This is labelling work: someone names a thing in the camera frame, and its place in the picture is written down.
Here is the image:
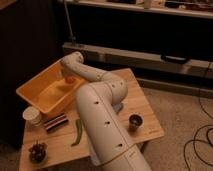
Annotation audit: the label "grey metal pole stand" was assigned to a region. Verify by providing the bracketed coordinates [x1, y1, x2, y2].
[63, 0, 76, 45]

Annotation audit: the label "yellow plastic bin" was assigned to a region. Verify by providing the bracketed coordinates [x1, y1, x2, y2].
[16, 61, 85, 115]

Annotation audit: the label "small orange apple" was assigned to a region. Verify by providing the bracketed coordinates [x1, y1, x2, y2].
[65, 77, 75, 84]

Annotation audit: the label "striped black white box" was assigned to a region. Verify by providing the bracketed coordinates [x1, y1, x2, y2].
[43, 113, 69, 132]

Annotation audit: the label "white paper cup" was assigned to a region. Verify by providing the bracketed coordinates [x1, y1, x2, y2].
[22, 106, 42, 125]

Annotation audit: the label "dark metal cup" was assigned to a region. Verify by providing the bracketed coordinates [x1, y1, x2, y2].
[129, 114, 143, 131]

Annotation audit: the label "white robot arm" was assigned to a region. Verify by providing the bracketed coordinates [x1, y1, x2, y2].
[60, 51, 152, 171]

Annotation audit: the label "black floor cables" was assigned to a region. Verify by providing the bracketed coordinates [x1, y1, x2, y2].
[183, 61, 213, 164]

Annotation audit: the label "bunch of dark grapes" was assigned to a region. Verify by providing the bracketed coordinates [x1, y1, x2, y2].
[29, 142, 47, 164]

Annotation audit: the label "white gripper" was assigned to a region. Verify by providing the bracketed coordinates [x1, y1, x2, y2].
[56, 64, 74, 80]

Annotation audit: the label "black flat object on ledge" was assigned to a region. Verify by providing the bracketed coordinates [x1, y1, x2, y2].
[161, 55, 189, 64]

